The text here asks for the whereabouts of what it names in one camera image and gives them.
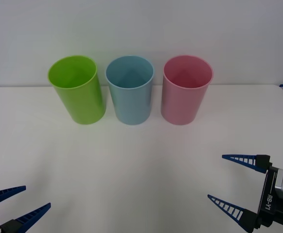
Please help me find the green plastic bin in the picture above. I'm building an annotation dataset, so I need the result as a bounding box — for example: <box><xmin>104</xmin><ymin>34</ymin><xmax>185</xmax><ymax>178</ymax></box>
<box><xmin>46</xmin><ymin>54</ymin><xmax>106</xmax><ymax>125</ymax></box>

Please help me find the pale blue plastic bin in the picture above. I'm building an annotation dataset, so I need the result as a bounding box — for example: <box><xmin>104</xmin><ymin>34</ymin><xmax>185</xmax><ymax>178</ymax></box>
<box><xmin>105</xmin><ymin>54</ymin><xmax>155</xmax><ymax>126</ymax></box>

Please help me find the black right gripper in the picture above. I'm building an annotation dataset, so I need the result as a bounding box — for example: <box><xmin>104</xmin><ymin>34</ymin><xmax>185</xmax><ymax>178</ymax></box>
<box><xmin>207</xmin><ymin>153</ymin><xmax>283</xmax><ymax>233</ymax></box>

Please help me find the pink plastic bin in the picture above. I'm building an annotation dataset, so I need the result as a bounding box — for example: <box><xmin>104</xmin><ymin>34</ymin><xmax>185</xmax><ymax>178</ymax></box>
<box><xmin>160</xmin><ymin>54</ymin><xmax>214</xmax><ymax>126</ymax></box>

